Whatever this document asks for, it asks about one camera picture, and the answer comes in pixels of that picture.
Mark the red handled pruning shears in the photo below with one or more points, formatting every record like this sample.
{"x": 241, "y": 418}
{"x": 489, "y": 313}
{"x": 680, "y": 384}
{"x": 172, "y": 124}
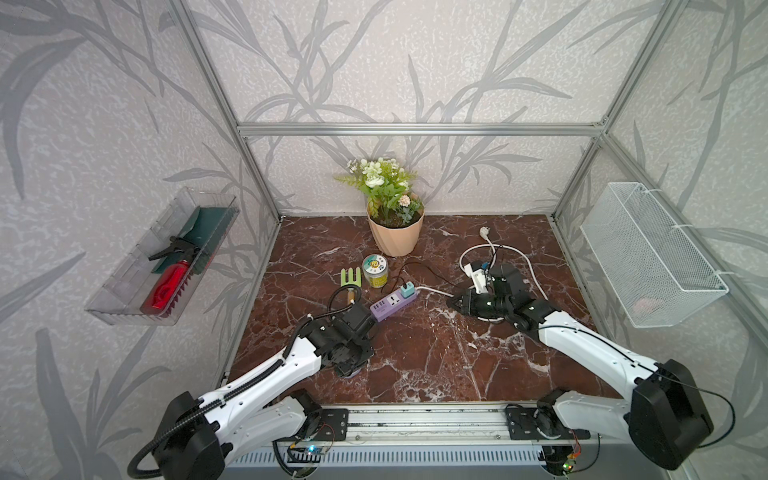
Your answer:
{"x": 173, "y": 279}

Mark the round tin can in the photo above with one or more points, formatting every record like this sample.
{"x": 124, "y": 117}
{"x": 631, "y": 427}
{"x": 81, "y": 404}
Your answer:
{"x": 375, "y": 269}

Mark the green garden fork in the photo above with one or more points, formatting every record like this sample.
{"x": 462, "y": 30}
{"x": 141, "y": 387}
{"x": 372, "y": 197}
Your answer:
{"x": 351, "y": 277}

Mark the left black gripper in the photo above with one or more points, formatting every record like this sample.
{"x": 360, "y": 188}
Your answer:
{"x": 368, "y": 354}

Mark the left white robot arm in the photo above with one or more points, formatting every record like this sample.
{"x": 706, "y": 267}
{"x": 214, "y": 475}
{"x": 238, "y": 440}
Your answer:
{"x": 199, "y": 437}

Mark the pink object in basket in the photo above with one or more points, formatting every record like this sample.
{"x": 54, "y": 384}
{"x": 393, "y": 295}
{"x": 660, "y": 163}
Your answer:
{"x": 646, "y": 306}

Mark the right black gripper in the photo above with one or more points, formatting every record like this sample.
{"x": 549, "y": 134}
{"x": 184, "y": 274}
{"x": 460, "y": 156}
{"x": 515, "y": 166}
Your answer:
{"x": 467, "y": 302}

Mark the white wire mesh basket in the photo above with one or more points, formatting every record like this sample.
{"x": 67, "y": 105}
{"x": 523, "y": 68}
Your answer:
{"x": 645, "y": 253}

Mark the purple power strip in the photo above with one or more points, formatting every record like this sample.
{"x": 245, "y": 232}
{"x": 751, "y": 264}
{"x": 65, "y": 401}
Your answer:
{"x": 390, "y": 305}

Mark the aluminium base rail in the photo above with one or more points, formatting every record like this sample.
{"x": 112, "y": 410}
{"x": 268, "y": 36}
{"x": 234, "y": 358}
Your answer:
{"x": 420, "y": 423}

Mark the green artificial flowering plant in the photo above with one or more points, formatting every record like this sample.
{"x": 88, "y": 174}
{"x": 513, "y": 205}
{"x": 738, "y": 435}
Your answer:
{"x": 387, "y": 187}

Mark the beige flower pot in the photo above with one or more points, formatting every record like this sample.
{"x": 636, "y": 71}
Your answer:
{"x": 396, "y": 234}

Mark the clear plastic wall tray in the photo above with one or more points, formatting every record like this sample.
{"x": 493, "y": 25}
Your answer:
{"x": 153, "y": 284}

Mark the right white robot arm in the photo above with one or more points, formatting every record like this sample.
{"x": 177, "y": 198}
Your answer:
{"x": 658, "y": 407}

